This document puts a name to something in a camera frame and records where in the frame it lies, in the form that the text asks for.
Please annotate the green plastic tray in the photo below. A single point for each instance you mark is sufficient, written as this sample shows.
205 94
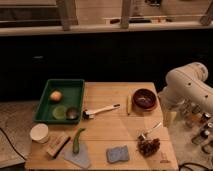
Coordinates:
72 96

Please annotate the dark red bowl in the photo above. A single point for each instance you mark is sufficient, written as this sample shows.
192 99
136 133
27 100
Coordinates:
145 99

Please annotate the green chili pepper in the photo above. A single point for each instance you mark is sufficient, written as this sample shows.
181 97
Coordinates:
76 140

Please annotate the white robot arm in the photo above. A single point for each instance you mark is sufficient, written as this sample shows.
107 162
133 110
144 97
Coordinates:
185 83

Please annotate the green round lid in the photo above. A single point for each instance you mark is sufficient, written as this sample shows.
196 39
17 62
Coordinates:
59 112

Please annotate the wooden scrub brush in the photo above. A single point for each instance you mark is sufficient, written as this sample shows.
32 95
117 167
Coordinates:
56 144

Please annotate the white handled dish brush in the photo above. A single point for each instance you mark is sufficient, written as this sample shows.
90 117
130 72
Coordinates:
90 114

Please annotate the brown grape bunch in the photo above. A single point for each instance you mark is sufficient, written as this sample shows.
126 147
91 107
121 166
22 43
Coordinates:
148 148

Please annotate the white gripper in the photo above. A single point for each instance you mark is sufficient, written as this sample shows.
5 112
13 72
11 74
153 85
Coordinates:
169 102

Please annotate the white paper cup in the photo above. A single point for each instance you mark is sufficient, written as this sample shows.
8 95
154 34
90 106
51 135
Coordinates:
40 133

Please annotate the blue sponge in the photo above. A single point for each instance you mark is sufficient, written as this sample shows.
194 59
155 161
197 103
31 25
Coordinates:
117 154

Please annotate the spice jar rack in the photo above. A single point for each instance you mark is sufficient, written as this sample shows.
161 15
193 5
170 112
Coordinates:
195 120

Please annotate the orange round fruit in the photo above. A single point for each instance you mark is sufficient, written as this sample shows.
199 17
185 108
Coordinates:
56 96

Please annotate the grey cloth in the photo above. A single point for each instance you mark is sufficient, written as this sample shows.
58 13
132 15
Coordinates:
81 159

